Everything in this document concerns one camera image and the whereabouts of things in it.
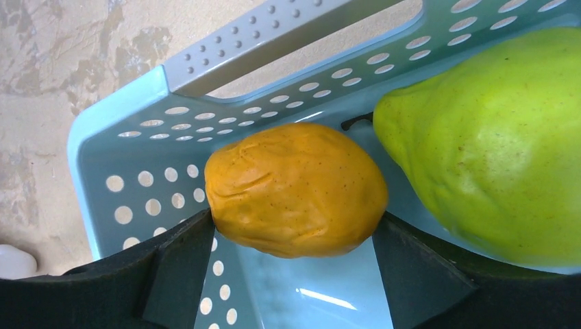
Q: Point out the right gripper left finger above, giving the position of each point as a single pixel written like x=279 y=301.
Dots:
x=154 y=284

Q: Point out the orange yellow round fruit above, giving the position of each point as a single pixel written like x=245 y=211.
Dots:
x=296 y=190

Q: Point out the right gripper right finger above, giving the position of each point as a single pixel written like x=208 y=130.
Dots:
x=431 y=283

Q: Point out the light blue plastic basket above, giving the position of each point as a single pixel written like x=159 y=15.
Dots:
x=137 y=156

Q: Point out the clear dotted zip bag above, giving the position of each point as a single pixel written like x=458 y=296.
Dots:
x=16 y=264

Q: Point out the green pear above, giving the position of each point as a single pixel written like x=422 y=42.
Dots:
x=491 y=147

